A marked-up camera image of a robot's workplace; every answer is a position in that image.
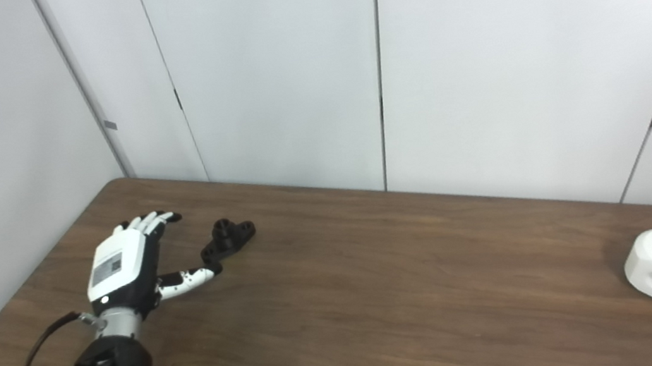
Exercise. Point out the small grey wall tag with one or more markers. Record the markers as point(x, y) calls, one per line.
point(110, 124)

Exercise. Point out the black flanged holder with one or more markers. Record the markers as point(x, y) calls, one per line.
point(232, 234)

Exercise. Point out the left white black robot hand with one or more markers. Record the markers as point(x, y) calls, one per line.
point(120, 263)

